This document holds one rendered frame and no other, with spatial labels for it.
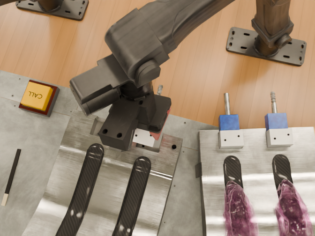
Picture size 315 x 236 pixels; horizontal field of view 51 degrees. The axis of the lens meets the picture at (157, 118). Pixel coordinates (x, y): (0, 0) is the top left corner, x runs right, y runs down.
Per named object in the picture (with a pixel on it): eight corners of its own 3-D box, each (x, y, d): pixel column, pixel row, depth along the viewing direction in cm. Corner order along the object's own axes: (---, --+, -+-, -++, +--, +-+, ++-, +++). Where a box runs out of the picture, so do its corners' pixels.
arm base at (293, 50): (314, 53, 78) (318, 27, 79) (229, 36, 80) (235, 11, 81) (302, 67, 85) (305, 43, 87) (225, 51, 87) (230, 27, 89)
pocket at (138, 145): (143, 130, 77) (141, 127, 74) (164, 136, 77) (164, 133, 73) (137, 149, 76) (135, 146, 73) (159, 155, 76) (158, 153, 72)
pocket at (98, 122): (99, 119, 79) (95, 114, 75) (120, 124, 78) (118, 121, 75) (93, 137, 78) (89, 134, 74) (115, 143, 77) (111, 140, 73)
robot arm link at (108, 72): (94, 131, 53) (86, 102, 42) (69, 88, 55) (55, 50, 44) (155, 98, 56) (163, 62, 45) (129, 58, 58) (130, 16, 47)
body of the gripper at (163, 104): (161, 131, 59) (157, 106, 53) (109, 118, 62) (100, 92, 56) (172, 104, 62) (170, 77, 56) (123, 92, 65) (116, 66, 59)
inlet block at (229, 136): (214, 97, 81) (217, 90, 76) (235, 96, 81) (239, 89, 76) (218, 150, 78) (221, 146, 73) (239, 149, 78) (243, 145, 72)
